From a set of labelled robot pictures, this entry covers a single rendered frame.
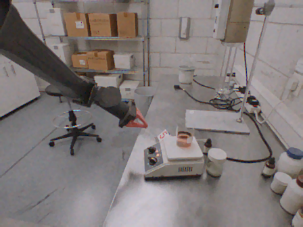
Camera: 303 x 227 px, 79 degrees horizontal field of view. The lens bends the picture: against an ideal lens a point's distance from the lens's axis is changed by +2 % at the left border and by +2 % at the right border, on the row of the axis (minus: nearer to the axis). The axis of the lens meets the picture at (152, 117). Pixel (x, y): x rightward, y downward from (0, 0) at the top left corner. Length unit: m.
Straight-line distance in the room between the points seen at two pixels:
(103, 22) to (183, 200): 2.45
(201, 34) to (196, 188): 2.50
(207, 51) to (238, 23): 2.12
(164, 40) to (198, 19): 0.52
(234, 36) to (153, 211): 0.69
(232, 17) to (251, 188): 0.62
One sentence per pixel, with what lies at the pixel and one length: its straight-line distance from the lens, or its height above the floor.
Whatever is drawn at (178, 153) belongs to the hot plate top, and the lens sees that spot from 0.62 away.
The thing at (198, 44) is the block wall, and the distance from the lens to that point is 2.93.
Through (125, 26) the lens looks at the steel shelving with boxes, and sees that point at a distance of 2.64.
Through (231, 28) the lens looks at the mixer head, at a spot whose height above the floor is 1.19.
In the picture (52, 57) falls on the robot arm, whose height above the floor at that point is 1.17.
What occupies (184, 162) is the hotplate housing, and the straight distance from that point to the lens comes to 0.62.
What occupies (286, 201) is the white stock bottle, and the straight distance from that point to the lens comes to 0.68.
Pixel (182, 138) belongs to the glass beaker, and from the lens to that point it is 0.62.
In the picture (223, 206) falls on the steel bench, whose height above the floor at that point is 0.75.
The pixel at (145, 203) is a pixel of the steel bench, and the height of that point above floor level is 0.75.
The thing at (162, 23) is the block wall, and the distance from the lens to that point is 2.91.
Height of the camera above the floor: 1.23
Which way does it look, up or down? 29 degrees down
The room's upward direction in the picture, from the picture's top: straight up
